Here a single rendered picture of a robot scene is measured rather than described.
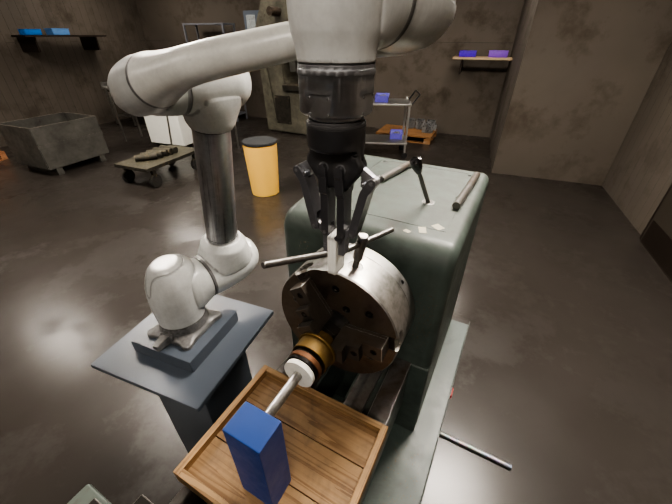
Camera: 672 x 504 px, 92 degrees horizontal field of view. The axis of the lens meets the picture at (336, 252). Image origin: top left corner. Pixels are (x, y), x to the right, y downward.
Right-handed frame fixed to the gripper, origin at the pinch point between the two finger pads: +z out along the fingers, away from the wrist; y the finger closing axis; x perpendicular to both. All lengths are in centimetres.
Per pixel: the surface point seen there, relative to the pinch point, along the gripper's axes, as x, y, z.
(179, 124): 337, -475, 95
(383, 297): 12.5, 4.7, 17.4
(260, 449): -21.0, -2.2, 26.0
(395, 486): 7, 16, 83
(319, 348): 0.1, -3.9, 25.3
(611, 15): 480, 76, -46
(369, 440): -0.7, 9.2, 48.4
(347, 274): 11.4, -3.3, 13.4
